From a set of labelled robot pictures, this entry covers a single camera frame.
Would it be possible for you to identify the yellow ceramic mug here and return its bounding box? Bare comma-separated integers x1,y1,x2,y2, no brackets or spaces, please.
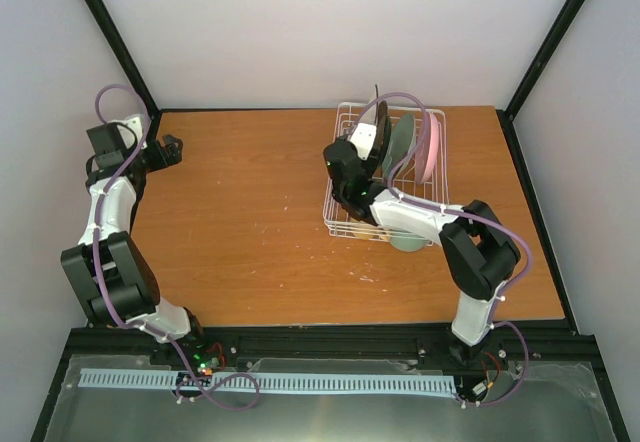
352,229,391,242

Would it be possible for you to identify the black round plate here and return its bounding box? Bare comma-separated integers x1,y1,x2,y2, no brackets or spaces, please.
365,100,391,175

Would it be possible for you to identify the teal flower plate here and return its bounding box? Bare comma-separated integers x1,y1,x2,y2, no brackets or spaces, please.
382,113,416,179

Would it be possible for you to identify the green ceramic bowl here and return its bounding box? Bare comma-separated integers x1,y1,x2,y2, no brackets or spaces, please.
389,229,431,253

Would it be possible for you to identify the white wire dish rack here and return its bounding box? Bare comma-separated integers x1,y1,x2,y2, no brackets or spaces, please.
322,101,451,242

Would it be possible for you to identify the pink round plate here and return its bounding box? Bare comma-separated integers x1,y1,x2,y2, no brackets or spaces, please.
414,112,441,184

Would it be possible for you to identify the white square plate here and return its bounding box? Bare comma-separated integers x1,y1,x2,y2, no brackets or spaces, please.
373,84,380,106

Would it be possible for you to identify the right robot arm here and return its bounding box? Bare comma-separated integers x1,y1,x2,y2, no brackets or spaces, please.
323,138,521,366

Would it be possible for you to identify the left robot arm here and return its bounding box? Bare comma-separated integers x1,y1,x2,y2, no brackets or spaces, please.
61,114,208,365

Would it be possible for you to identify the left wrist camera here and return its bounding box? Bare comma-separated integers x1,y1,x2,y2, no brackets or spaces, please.
112,114,145,149

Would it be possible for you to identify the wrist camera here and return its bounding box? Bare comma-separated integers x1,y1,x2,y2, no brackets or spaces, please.
112,114,145,149
347,122,380,161

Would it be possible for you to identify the left black frame post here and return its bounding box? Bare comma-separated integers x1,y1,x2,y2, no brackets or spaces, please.
84,0,160,120

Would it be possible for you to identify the black frame post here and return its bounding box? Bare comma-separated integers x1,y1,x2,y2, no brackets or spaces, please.
503,0,610,119
84,0,160,120

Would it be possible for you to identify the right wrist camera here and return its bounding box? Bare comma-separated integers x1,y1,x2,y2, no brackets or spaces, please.
347,122,380,161

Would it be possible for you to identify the light blue cable duct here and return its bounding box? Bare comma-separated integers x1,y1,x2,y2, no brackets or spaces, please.
78,368,456,398

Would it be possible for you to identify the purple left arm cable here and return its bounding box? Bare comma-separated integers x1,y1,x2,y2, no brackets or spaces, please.
92,83,261,411

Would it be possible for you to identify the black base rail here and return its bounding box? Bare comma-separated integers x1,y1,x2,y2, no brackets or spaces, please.
64,324,601,378

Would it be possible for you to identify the metal base plate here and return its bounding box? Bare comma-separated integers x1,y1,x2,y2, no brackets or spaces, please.
44,356,615,441

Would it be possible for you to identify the right black frame post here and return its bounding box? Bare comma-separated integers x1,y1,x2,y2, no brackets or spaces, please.
503,0,610,119

